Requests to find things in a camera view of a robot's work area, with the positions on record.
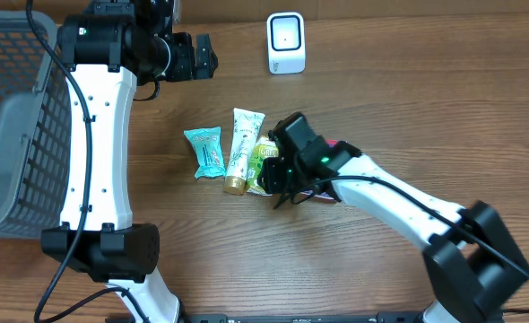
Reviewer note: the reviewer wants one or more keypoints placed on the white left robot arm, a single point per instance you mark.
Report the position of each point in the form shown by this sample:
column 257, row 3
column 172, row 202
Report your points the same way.
column 106, row 53

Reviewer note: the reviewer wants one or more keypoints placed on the teal wet wipes packet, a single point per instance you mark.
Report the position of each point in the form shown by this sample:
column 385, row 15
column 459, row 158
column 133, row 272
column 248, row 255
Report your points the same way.
column 206, row 143

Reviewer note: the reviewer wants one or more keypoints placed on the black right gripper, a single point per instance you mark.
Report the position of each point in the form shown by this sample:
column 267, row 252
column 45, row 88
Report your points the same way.
column 278, row 172

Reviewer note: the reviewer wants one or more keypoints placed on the white Pantene tube gold cap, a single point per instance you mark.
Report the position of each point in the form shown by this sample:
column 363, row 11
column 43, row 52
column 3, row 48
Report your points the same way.
column 247, row 125

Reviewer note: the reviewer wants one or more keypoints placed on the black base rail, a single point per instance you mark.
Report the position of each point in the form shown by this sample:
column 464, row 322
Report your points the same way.
column 381, row 317

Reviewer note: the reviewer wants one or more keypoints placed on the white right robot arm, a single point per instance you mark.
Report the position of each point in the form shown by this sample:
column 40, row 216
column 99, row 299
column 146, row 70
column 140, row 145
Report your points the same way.
column 473, row 263

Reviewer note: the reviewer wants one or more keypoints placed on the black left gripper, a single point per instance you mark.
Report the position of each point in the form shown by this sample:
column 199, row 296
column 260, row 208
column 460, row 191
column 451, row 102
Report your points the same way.
column 189, row 56

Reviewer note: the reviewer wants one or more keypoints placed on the white barcode scanner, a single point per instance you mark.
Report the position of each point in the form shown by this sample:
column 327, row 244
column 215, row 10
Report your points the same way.
column 286, row 46

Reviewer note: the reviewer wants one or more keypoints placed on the dark grey plastic basket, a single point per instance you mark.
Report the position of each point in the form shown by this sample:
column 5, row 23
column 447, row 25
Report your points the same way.
column 35, row 129

